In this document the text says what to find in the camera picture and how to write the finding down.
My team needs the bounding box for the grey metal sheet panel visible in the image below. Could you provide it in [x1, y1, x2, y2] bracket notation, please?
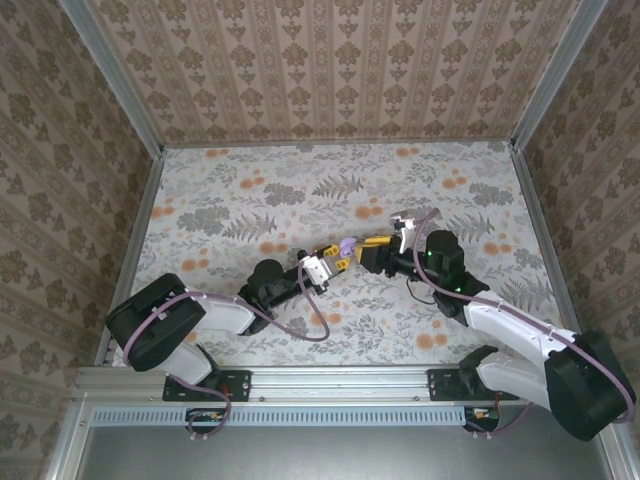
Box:
[74, 424, 609, 480]

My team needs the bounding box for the aluminium panel edge profile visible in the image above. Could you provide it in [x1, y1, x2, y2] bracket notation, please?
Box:
[44, 402, 94, 480]
[589, 402, 640, 480]

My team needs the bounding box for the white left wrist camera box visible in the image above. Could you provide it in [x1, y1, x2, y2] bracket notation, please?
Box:
[298, 253, 334, 289]

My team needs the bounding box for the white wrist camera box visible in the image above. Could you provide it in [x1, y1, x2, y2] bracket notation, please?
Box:
[388, 209, 419, 251]
[298, 253, 334, 289]

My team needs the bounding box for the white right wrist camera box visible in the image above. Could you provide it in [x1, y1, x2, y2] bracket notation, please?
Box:
[388, 209, 419, 251]

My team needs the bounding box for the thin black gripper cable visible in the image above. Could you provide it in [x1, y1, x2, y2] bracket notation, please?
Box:
[407, 277, 436, 304]

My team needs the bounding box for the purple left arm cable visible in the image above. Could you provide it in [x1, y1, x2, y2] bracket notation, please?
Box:
[122, 262, 331, 441]

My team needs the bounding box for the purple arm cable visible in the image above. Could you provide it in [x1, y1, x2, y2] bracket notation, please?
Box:
[412, 208, 634, 437]
[122, 262, 331, 441]

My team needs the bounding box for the aluminium table side rail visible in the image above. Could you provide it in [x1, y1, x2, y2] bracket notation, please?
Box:
[94, 144, 166, 369]
[509, 144, 592, 364]

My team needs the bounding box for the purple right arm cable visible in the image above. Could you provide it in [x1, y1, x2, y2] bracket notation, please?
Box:
[412, 208, 634, 437]

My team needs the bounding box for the thin aluminium table rail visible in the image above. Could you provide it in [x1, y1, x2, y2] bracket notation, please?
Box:
[162, 138, 516, 149]

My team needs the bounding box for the long aluminium frame rail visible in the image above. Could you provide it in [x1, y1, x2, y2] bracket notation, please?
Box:
[74, 363, 615, 404]

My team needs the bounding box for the grey slotted cable duct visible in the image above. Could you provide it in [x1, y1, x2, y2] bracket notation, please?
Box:
[91, 405, 469, 428]

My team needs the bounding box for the black cable port with wires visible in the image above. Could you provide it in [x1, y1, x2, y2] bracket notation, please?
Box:
[462, 405, 501, 434]
[184, 407, 233, 435]

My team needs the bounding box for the aluminium corner post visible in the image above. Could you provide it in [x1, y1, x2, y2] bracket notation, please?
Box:
[511, 0, 610, 154]
[56, 0, 167, 156]

